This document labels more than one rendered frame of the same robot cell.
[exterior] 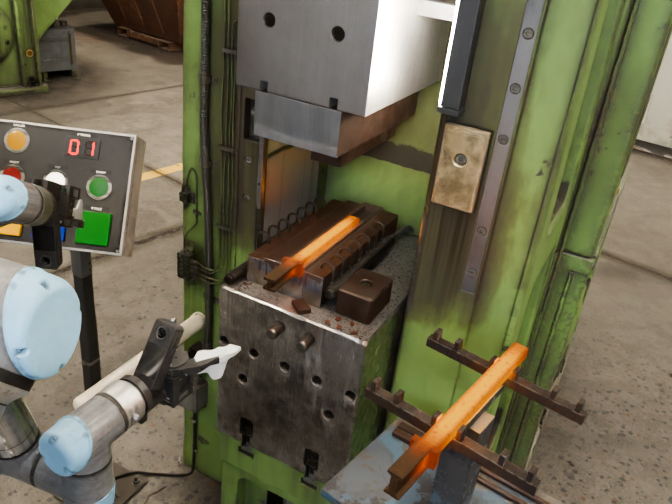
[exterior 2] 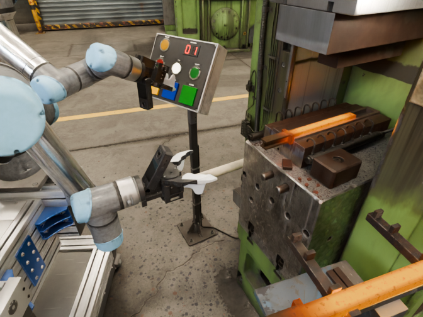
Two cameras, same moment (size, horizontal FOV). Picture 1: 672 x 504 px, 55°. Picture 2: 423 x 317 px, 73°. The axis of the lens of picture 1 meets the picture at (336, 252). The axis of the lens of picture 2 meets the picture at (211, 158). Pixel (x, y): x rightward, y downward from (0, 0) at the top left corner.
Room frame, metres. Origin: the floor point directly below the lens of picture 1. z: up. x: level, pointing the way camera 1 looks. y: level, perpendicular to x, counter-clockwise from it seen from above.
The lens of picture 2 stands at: (0.47, -0.19, 1.47)
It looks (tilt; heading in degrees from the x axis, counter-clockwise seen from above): 35 degrees down; 37
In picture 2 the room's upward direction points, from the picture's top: straight up
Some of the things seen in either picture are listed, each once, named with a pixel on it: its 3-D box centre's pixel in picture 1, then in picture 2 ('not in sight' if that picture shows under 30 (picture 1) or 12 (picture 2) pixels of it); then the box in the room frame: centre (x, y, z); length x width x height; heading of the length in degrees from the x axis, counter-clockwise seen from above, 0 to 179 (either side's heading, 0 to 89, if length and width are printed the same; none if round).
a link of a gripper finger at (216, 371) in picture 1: (217, 364); (199, 185); (0.92, 0.18, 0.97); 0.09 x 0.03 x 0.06; 119
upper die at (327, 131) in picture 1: (343, 103); (355, 21); (1.46, 0.02, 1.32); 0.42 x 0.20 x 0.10; 155
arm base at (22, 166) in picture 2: not in sight; (16, 158); (0.73, 0.91, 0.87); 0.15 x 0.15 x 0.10
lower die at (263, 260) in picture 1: (327, 243); (327, 128); (1.46, 0.02, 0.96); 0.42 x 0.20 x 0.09; 155
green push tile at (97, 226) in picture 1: (94, 228); (188, 95); (1.31, 0.55, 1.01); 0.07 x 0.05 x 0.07; 90
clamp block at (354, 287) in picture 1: (364, 295); (335, 168); (1.25, -0.08, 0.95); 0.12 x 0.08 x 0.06; 155
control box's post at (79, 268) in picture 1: (89, 353); (194, 164); (1.43, 0.65, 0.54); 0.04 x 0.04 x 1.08; 65
